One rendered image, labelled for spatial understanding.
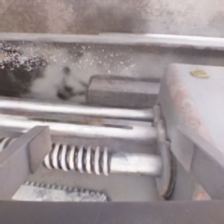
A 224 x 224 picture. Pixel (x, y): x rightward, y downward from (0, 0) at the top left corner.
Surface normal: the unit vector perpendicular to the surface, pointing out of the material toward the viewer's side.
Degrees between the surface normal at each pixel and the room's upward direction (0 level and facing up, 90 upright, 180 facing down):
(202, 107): 90
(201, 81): 90
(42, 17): 0
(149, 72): 0
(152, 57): 0
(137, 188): 90
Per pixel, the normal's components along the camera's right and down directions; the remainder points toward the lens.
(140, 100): -0.11, 0.62
